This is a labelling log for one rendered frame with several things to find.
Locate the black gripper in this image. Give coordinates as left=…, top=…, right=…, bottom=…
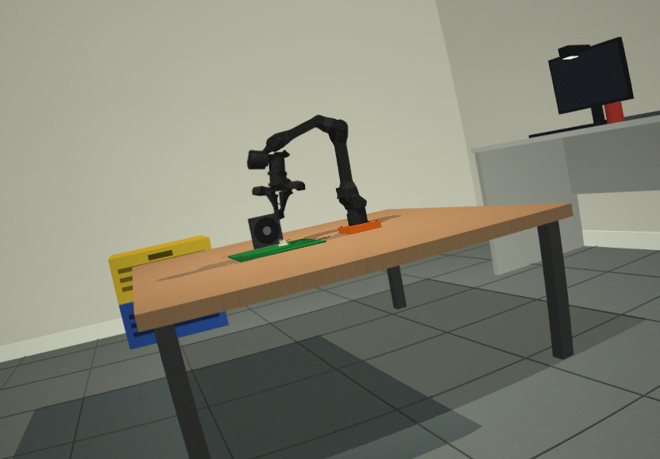
left=252, top=168, right=305, bottom=213

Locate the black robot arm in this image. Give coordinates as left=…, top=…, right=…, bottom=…
left=247, top=114, right=370, bottom=226

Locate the black cooling fan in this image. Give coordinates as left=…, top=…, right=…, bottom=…
left=248, top=213, right=283, bottom=249

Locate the green circuit board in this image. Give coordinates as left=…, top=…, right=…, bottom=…
left=228, top=238, right=326, bottom=262

